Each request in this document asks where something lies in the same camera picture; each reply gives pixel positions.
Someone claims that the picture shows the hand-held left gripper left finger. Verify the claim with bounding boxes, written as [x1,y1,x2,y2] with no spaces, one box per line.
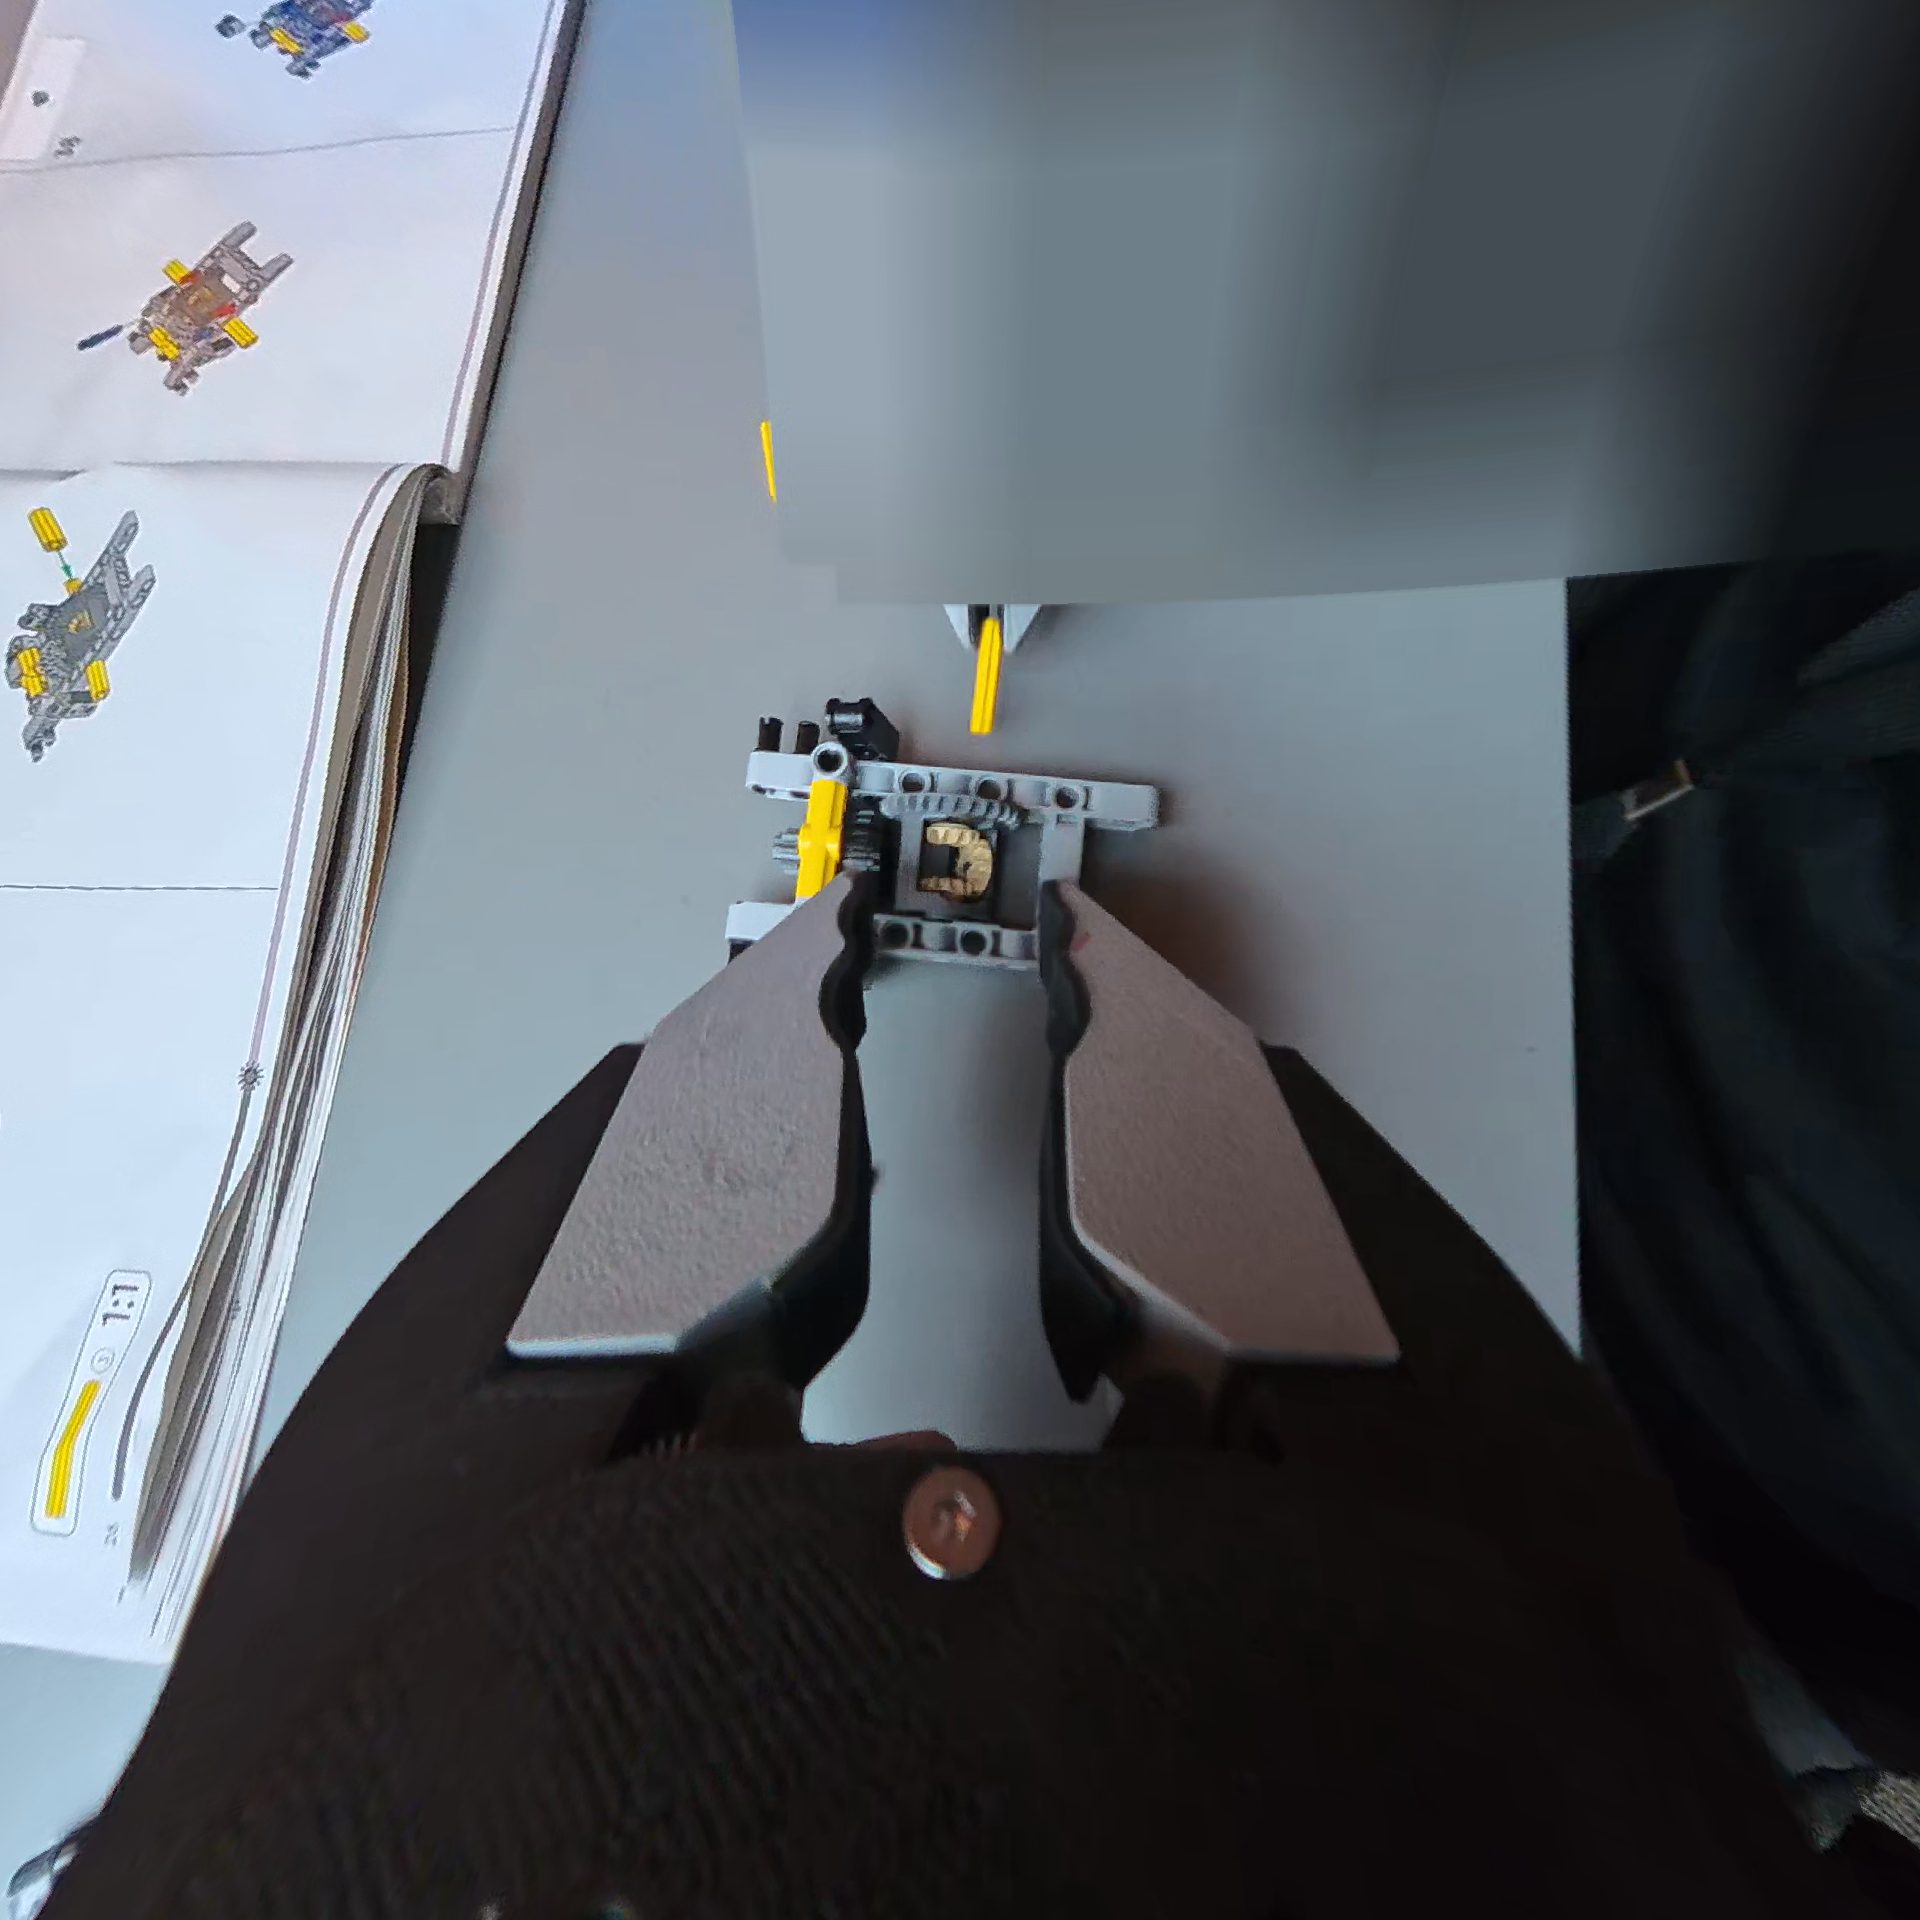
[508,873,878,1393]

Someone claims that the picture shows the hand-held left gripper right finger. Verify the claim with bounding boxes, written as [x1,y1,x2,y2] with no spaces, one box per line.
[1038,881,1403,1404]

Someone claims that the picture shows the grey lego frame assembly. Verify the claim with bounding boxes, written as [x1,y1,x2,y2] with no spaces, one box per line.
[727,697,1163,976]

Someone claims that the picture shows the grey lego differential housing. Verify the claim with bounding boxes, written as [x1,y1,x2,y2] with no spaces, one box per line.
[878,796,1059,916]

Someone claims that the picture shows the lego instruction booklet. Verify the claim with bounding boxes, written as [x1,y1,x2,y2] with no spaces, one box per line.
[0,0,587,1667]

